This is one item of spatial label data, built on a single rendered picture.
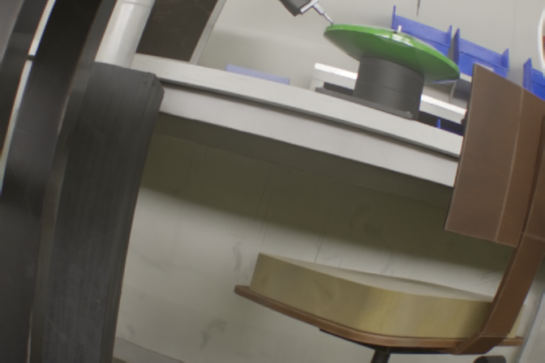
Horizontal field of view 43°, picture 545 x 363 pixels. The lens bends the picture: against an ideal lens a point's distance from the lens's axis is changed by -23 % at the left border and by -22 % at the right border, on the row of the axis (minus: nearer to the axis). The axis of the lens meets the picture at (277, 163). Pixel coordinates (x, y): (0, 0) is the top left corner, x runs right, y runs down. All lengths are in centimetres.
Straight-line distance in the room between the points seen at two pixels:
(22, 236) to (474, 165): 54
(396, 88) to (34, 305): 117
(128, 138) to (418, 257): 138
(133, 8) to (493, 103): 83
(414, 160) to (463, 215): 79
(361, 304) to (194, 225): 169
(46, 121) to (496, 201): 55
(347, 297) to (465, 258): 165
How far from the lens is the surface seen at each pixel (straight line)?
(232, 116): 171
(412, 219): 259
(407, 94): 166
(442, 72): 167
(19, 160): 60
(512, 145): 94
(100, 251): 143
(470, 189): 91
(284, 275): 112
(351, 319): 98
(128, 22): 153
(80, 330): 146
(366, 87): 166
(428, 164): 169
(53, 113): 59
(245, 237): 260
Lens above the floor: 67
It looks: 3 degrees up
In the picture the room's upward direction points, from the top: 15 degrees clockwise
